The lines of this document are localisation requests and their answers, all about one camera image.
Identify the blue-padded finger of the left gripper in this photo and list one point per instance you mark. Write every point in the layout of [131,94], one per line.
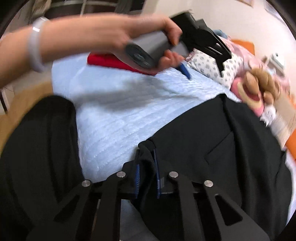
[182,68]

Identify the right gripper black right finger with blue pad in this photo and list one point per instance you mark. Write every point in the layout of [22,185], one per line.
[192,207]

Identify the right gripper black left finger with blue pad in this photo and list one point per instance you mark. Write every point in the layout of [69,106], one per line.
[91,211]

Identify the black large garment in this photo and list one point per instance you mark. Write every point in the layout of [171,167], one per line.
[40,166]

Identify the person's left forearm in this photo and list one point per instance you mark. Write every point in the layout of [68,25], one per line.
[59,38]

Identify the person's left hand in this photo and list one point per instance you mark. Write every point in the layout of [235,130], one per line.
[136,26]

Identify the white floral pillow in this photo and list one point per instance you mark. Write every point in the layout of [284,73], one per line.
[207,66]

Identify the orange bed headboard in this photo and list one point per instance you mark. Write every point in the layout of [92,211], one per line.
[245,44]

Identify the pink printed blanket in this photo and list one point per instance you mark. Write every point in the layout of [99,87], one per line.
[269,63]

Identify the red folded garment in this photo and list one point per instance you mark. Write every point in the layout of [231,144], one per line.
[111,61]

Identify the brown monkey plush toy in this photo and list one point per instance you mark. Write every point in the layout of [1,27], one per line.
[259,81]

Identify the light blue bed cover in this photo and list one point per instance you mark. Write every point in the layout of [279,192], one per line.
[117,109]

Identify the pink round cushion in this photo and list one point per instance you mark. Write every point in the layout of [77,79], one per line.
[253,101]

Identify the small white plush toy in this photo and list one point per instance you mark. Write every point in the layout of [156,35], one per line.
[268,115]

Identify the beige patchwork pillow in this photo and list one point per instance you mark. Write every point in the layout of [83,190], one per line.
[283,124]

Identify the white jade bangle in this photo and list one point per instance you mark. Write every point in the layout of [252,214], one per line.
[35,57]

